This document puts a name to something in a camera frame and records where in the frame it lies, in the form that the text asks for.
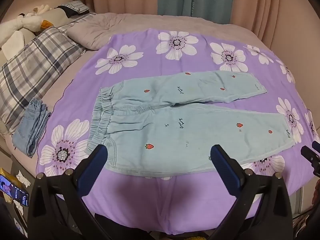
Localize crumpled white tissue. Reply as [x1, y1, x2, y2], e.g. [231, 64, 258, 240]
[16, 171, 32, 187]

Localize dark cloth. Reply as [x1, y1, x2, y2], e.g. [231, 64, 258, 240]
[61, 6, 79, 17]

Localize light blue strawberry pants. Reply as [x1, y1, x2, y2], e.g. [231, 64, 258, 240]
[84, 71, 300, 178]

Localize white goose plush toy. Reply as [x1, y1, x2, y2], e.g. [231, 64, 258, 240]
[0, 4, 54, 40]

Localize large plaid pillow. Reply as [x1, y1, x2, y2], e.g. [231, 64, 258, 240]
[0, 26, 87, 135]

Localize teal curtain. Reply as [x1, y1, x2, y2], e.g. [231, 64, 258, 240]
[157, 0, 237, 25]

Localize smartphone with lit screen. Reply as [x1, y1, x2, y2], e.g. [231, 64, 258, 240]
[0, 174, 30, 208]

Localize small plaid pillow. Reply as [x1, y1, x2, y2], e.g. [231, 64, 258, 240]
[57, 1, 90, 14]

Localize purple floral bed sheet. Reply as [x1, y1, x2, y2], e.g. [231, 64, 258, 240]
[36, 27, 320, 235]

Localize grey quilt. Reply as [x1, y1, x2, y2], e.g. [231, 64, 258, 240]
[47, 12, 275, 53]

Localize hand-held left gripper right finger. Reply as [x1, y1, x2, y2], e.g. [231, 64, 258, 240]
[209, 144, 293, 240]

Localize folded blue jeans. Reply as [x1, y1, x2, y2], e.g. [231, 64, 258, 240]
[12, 97, 52, 158]

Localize pink curtain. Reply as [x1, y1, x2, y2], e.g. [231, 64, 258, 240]
[91, 0, 302, 43]

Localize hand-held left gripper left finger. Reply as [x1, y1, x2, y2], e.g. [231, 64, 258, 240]
[27, 144, 109, 240]

